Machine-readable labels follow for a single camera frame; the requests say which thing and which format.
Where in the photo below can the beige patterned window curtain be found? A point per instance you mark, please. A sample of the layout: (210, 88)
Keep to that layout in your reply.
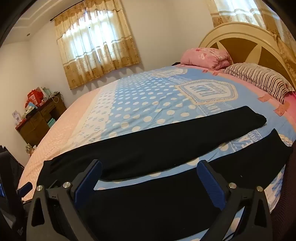
(272, 20)
(97, 39)

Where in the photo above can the red gift box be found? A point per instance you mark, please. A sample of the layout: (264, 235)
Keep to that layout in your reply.
(34, 97)

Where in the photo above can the cream and brown headboard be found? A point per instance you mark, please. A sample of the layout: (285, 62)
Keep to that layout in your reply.
(242, 34)

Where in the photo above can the white greeting card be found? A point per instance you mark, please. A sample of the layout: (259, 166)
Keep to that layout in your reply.
(17, 116)

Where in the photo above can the dark curtain rod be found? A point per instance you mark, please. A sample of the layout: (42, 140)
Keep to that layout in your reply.
(67, 8)

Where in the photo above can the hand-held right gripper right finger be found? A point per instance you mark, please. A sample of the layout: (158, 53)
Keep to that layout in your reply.
(212, 186)

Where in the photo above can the pink floral folded quilt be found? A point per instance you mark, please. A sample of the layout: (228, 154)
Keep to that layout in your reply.
(203, 56)

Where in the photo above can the teal small box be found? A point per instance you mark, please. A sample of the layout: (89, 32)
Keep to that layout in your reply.
(51, 122)

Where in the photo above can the checked basket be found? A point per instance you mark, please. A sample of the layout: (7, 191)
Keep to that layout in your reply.
(29, 148)

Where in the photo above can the blue pink polka dot bedsheet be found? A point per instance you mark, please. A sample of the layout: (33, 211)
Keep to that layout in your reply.
(150, 97)

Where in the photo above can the striped pillow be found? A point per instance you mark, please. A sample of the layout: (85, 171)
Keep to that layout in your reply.
(259, 77)

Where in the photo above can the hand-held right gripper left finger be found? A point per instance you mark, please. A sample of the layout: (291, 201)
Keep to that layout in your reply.
(87, 185)

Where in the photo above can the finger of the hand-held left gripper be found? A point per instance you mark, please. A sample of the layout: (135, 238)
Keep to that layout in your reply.
(25, 186)

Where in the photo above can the black pants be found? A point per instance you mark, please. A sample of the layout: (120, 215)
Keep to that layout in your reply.
(150, 143)

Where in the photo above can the brown wooden desk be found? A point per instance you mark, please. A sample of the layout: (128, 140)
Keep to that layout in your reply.
(37, 125)

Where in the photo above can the teal paper bag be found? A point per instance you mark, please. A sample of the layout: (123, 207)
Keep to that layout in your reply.
(46, 92)

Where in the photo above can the dark maroon cloth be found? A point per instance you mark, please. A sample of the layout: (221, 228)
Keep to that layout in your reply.
(286, 204)

